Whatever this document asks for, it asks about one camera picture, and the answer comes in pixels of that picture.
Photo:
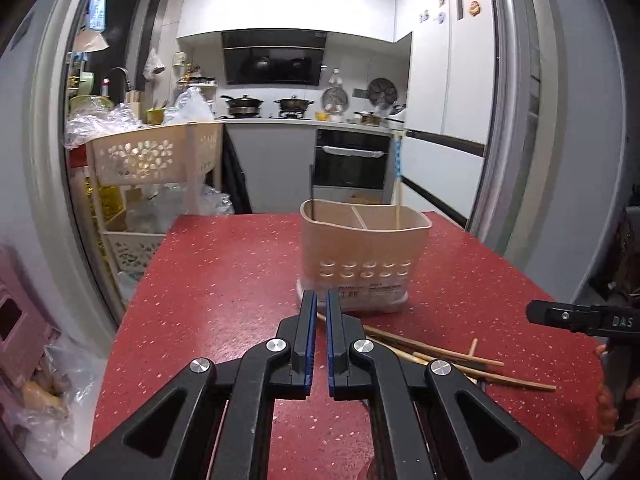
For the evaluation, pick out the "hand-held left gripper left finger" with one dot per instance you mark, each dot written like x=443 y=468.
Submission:
x=311 y=340

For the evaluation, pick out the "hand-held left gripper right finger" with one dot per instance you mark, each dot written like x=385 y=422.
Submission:
x=331 y=340

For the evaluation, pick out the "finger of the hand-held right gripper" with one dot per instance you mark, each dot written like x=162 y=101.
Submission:
x=565 y=316

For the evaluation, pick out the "wooden chopstick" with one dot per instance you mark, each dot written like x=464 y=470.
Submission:
x=430 y=346
x=216 y=440
x=510 y=379
x=473 y=349

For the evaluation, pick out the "beige plastic utensil holder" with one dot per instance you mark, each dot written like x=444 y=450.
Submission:
x=365 y=255

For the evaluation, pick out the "dark brown chopstick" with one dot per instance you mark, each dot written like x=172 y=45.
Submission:
x=312 y=185

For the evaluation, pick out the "blue patterned chopstick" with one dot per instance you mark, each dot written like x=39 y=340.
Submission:
x=397 y=170

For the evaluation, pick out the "person's right hand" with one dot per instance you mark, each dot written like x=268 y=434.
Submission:
x=607 y=410

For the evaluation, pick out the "grey base cabinets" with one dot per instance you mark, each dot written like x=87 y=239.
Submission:
x=280 y=170

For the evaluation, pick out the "black built-in oven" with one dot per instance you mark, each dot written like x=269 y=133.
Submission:
x=350 y=160

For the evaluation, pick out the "dark hanging cloth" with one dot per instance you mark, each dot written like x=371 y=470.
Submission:
x=235 y=175

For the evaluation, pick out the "clear plastic bags in cart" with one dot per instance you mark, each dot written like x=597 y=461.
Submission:
x=170 y=207

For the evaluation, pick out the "yellow bowl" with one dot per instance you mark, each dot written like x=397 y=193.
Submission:
x=322 y=117

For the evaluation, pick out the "small steel pot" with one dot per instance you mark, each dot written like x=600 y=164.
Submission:
x=369 y=118

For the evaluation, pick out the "dark pot with lid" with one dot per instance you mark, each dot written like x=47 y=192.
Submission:
x=295 y=105

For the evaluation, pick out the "round metal steamer rack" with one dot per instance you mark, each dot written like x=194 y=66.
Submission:
x=334 y=98

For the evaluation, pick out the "yellow packet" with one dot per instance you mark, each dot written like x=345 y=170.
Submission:
x=107 y=205

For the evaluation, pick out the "white refrigerator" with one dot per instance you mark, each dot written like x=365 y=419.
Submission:
x=450 y=100

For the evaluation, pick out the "beige plastic basket cart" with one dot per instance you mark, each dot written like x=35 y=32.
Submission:
x=150 y=155

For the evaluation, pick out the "black wok with lid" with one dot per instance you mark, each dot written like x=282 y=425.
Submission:
x=244 y=104

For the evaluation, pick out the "round dark egg pan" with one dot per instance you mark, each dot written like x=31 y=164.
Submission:
x=382 y=91

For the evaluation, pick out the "plastic bag with food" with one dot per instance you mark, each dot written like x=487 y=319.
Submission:
x=50 y=395

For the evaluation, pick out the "black range hood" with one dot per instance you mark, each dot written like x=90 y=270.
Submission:
x=274 y=57

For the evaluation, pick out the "pink plastic stool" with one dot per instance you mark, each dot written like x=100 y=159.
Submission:
x=22 y=310

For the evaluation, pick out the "spice rack with bottles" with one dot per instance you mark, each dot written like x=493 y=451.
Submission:
x=197 y=72

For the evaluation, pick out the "wooden knife block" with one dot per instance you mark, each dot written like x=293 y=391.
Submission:
x=133 y=102

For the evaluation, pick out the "crumpled clear plastic bag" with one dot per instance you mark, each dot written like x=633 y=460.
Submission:
x=100 y=125

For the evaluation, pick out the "hanging white plastic bag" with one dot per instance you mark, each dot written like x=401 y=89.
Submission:
x=154 y=65

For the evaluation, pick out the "round orange fridge magnet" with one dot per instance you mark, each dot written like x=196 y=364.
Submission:
x=473 y=9

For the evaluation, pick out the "green colander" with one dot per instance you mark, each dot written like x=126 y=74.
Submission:
x=90 y=105

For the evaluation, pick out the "spray bottle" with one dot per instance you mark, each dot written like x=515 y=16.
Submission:
x=105 y=89

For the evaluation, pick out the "curved kitchen faucet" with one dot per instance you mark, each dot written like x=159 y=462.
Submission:
x=119 y=77

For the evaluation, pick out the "blue packet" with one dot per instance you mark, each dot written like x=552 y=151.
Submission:
x=98 y=7

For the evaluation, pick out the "grey door frame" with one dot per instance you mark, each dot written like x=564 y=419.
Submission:
x=55 y=135

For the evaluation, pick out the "white wall cabinets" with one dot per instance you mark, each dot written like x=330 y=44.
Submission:
x=280 y=5

